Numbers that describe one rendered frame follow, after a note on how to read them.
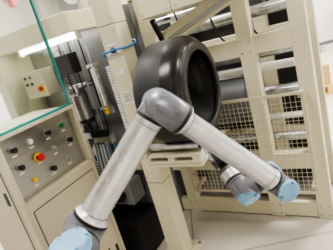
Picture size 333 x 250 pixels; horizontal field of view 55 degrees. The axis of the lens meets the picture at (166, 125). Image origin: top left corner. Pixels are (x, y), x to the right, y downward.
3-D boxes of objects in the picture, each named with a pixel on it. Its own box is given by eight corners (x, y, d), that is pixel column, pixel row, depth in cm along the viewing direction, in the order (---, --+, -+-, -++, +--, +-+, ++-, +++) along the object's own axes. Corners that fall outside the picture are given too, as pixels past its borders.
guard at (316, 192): (194, 191, 252) (171, 108, 232) (195, 190, 253) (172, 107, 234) (319, 194, 205) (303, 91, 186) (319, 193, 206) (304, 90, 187)
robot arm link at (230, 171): (223, 182, 137) (242, 168, 137) (217, 173, 140) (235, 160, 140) (227, 188, 145) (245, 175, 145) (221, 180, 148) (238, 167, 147)
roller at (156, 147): (151, 144, 197) (151, 151, 197) (146, 144, 194) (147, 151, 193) (202, 140, 179) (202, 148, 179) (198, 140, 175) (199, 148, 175)
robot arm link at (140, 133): (50, 256, 118) (152, 81, 113) (57, 232, 135) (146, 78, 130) (87, 271, 122) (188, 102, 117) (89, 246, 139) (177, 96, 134)
